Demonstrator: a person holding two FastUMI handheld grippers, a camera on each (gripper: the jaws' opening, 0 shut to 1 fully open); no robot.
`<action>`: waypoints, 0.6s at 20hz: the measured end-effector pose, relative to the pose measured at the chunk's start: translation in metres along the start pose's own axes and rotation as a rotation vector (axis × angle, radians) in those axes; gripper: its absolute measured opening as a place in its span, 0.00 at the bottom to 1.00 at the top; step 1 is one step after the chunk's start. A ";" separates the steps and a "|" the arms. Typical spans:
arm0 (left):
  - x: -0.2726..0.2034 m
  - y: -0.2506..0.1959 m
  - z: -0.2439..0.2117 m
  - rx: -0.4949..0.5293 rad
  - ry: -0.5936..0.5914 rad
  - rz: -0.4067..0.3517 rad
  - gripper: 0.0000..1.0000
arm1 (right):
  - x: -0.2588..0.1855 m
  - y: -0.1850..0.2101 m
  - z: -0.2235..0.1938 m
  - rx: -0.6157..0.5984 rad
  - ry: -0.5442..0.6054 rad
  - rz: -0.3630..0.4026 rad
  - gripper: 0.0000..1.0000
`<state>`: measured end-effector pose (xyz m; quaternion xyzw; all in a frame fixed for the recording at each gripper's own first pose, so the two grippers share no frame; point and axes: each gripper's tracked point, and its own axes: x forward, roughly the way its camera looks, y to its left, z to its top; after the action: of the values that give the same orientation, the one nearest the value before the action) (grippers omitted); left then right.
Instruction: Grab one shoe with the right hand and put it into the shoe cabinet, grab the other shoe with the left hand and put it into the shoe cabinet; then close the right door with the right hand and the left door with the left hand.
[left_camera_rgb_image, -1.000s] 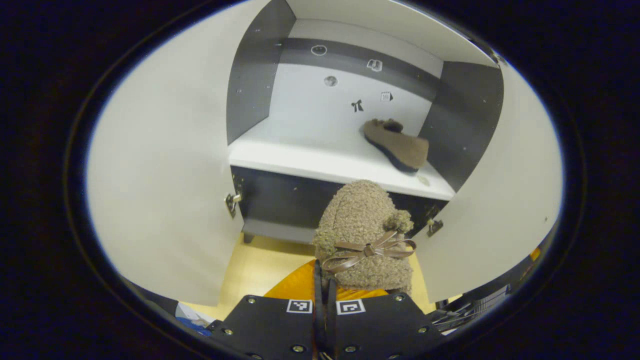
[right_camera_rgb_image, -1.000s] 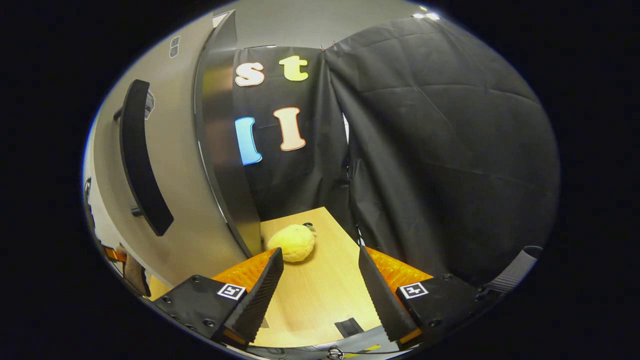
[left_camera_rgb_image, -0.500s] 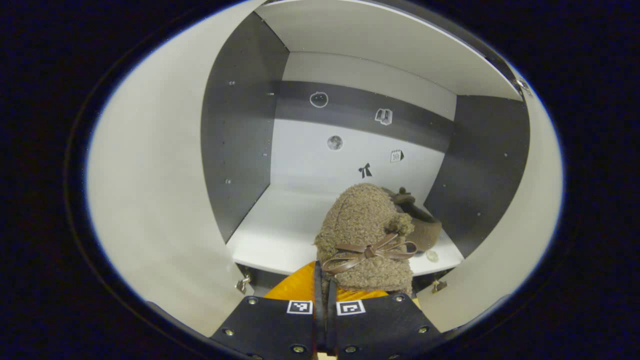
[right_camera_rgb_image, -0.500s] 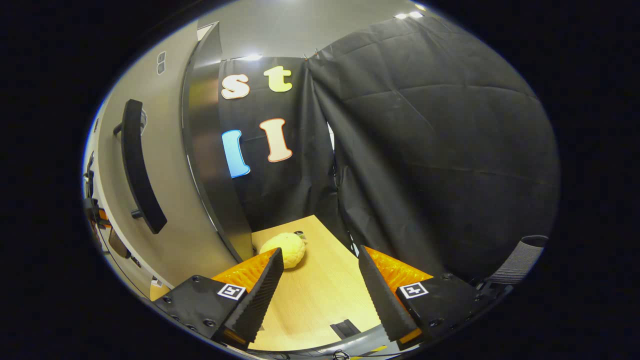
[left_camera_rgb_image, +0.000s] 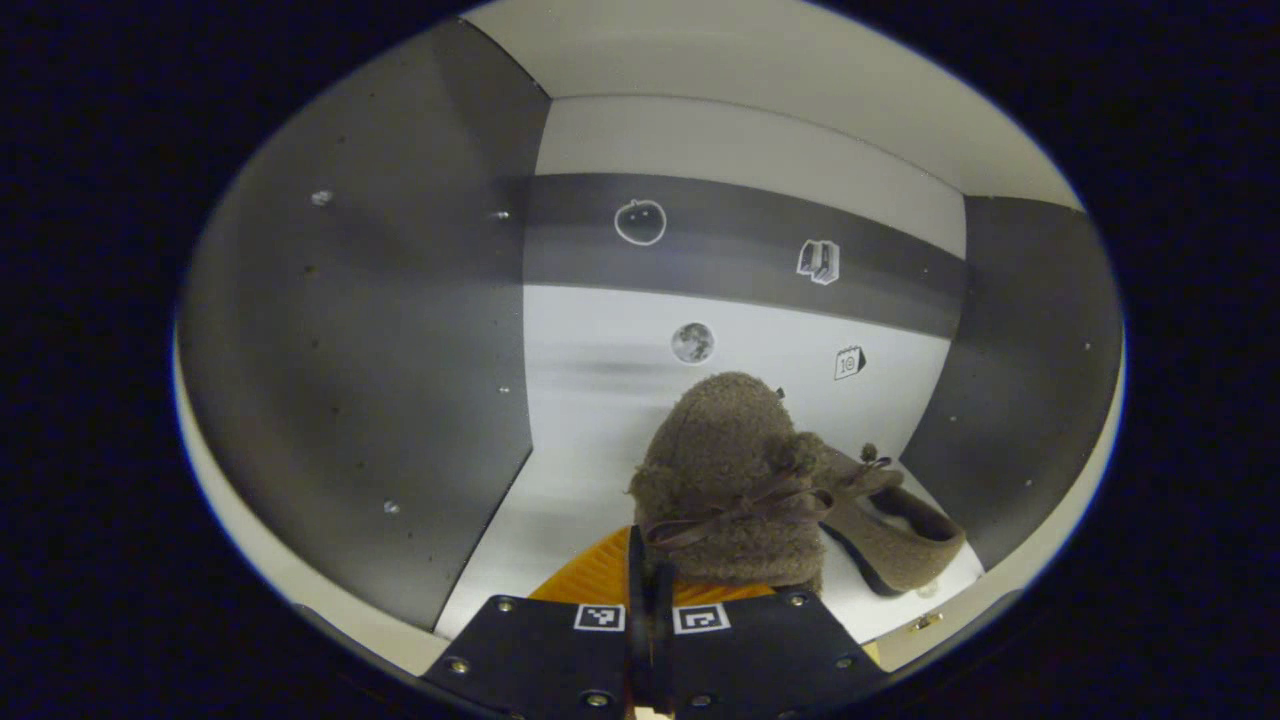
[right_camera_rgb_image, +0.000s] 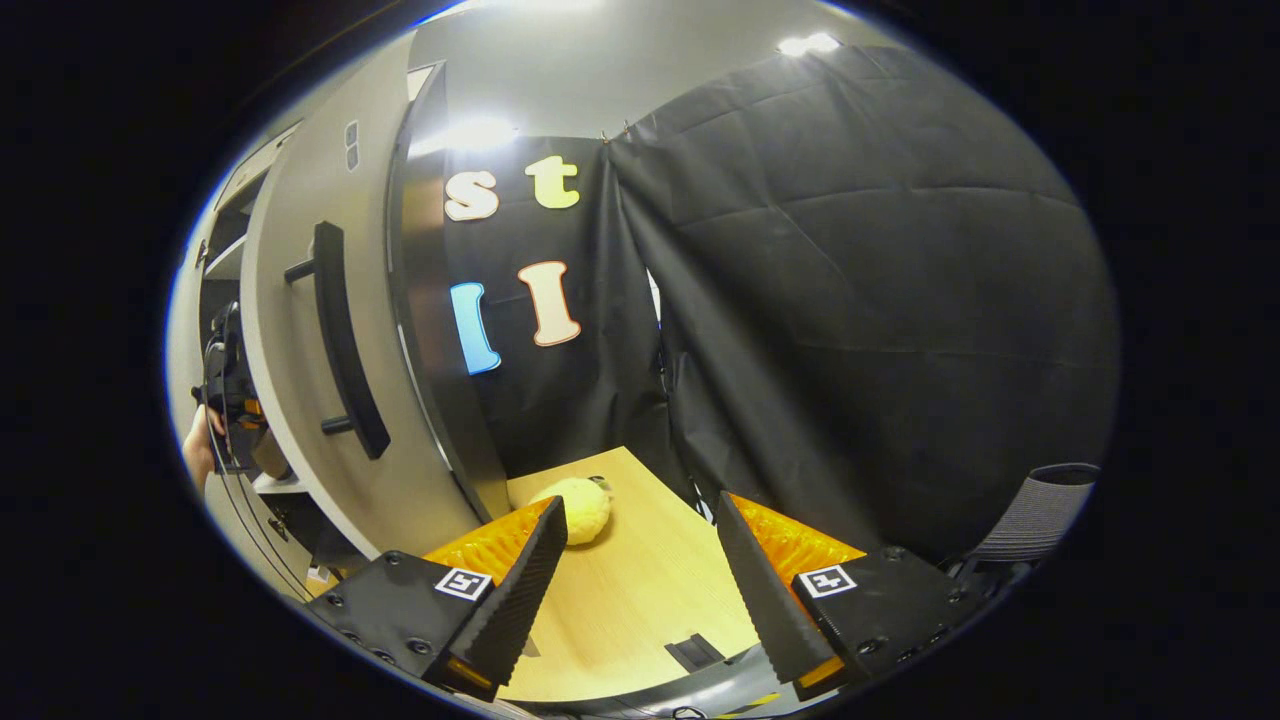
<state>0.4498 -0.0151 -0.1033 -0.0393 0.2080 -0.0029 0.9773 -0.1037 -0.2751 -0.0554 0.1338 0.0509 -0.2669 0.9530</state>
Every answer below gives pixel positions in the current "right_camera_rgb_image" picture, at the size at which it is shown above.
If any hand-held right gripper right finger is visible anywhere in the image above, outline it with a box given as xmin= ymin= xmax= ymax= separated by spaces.
xmin=716 ymin=490 xmax=986 ymax=701

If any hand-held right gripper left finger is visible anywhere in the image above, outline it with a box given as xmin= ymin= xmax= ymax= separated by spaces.
xmin=305 ymin=497 xmax=569 ymax=701

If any brown slipper shoe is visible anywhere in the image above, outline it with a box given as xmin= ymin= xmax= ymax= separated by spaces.
xmin=248 ymin=428 xmax=293 ymax=481

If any white cabinet door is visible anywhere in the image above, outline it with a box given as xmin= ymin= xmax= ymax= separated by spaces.
xmin=240 ymin=30 xmax=511 ymax=561

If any yellow plush ball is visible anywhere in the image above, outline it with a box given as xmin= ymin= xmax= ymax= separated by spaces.
xmin=528 ymin=477 xmax=613 ymax=548

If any grey mesh office chair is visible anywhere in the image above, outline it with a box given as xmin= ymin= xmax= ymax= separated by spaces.
xmin=950 ymin=462 xmax=1103 ymax=591

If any black backdrop cloth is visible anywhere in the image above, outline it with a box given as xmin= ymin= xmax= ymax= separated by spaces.
xmin=440 ymin=45 xmax=1121 ymax=561

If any black cable port cover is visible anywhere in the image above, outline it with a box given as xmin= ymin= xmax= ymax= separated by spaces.
xmin=665 ymin=632 xmax=727 ymax=673

